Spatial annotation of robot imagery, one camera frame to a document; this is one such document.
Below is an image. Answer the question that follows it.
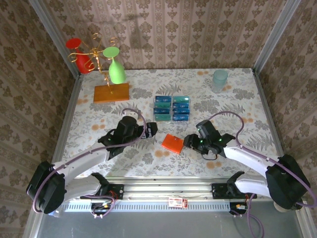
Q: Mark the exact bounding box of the clear acrylic card stand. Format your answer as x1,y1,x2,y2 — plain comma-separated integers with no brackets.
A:
152,95,192,124

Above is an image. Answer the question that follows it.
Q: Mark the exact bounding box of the orange card holder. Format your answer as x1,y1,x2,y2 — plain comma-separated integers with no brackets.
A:
161,133,185,156

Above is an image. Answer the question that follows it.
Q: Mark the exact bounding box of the gold glass rack wooden base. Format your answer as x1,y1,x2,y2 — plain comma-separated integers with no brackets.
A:
68,33,131,104

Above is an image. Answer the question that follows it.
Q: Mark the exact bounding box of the small red label box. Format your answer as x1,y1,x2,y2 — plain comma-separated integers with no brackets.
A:
168,197,188,208

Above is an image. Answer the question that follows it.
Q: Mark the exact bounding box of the teal translucent plastic cup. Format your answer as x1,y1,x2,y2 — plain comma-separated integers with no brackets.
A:
212,69,228,94

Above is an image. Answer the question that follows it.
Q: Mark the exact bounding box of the green plastic wine glass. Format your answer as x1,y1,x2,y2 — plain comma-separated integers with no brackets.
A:
102,47,127,84

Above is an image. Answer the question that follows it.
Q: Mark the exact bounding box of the red plastic wine glass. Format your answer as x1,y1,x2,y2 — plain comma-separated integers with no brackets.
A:
65,38,92,74

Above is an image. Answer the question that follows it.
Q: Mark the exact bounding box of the thin black cable loop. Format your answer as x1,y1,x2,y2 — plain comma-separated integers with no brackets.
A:
201,148,219,161

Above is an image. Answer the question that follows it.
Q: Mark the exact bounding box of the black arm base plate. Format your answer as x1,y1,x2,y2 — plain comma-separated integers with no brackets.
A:
79,183,124,200
211,182,258,200

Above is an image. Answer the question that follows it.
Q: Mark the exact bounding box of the long aluminium mounting rail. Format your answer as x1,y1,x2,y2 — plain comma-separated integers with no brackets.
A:
74,176,270,200

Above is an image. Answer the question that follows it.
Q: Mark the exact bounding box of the aluminium table side rail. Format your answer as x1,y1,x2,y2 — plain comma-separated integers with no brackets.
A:
251,69,285,159
51,75,84,174

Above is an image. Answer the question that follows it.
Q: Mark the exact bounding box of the black cable junction box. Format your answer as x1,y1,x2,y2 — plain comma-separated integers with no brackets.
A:
90,202,112,216
229,202,249,216

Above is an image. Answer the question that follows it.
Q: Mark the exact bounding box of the grey slotted cable duct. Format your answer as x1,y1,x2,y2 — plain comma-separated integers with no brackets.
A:
60,199,232,212

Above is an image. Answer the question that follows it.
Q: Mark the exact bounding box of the aluminium frame post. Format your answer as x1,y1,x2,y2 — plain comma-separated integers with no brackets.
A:
28,0,84,79
252,0,303,75

